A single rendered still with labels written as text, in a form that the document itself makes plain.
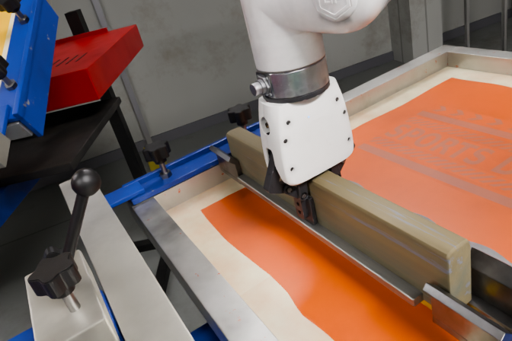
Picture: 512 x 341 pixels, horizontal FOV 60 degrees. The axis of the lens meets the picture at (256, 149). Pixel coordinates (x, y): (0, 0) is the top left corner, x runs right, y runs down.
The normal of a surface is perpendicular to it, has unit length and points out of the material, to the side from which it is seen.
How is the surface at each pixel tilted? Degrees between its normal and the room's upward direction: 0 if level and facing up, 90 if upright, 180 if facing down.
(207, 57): 90
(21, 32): 32
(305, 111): 87
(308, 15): 103
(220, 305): 0
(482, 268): 45
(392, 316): 0
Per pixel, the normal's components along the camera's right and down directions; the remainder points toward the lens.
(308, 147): 0.51, 0.29
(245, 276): -0.23, -0.87
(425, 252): -0.83, 0.41
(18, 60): -0.18, -0.50
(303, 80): 0.23, 0.40
